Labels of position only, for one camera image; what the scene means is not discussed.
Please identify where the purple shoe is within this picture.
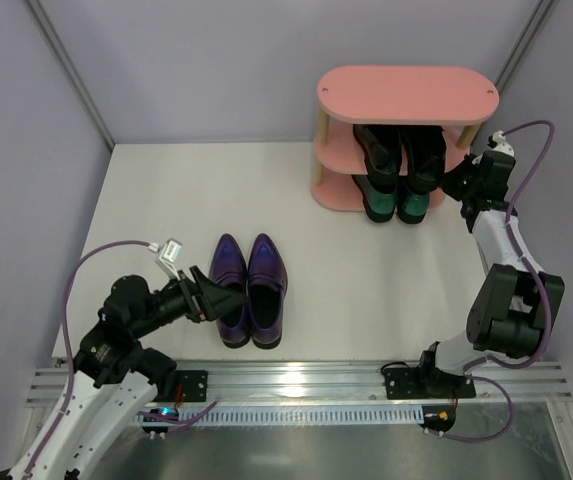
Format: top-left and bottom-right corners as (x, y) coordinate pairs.
(209, 233), (250, 349)
(247, 233), (288, 350)

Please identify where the black glossy shoe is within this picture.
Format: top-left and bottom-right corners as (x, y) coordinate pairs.
(352, 124), (402, 193)
(400, 125), (446, 194)

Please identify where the green metallic shoe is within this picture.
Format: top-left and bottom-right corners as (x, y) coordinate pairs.
(397, 184), (430, 225)
(352, 175), (397, 223)

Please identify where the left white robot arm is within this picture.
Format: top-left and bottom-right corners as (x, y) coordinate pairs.
(0, 267), (246, 479)

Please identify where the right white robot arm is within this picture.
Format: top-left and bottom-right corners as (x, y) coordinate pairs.
(418, 145), (565, 398)

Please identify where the pink three-tier shoe shelf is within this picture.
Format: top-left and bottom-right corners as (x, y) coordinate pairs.
(311, 65), (500, 212)

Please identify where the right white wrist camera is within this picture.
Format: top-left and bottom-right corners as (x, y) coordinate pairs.
(487, 130), (515, 157)

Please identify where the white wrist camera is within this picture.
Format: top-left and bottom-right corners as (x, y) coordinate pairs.
(147, 238), (182, 280)
(487, 130), (515, 157)

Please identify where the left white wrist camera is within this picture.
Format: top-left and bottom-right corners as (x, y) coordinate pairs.
(147, 238), (182, 280)

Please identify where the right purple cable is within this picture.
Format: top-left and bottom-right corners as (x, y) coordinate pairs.
(423, 119), (557, 444)

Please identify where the purple cable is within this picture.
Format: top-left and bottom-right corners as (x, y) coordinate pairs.
(423, 119), (557, 444)
(20, 239), (222, 476)

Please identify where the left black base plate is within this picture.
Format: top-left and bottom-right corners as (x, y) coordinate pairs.
(156, 370), (208, 403)

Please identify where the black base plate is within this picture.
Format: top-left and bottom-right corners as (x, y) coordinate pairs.
(383, 365), (476, 400)
(156, 370), (208, 403)

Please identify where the slotted grey cable duct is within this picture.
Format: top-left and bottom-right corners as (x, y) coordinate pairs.
(194, 404), (424, 427)

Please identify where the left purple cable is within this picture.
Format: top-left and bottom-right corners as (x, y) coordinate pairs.
(20, 239), (222, 476)

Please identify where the aluminium mounting rail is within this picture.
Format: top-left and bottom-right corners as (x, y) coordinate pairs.
(24, 360), (572, 407)

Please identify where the right aluminium frame post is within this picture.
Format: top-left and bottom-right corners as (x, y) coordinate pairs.
(494, 0), (559, 95)

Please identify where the aluminium frame post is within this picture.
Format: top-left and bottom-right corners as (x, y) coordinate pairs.
(494, 0), (559, 95)
(22, 0), (116, 151)

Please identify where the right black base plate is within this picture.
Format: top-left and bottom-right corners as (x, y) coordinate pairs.
(383, 365), (476, 400)

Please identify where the left aluminium frame post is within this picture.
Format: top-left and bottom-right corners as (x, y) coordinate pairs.
(22, 0), (116, 151)

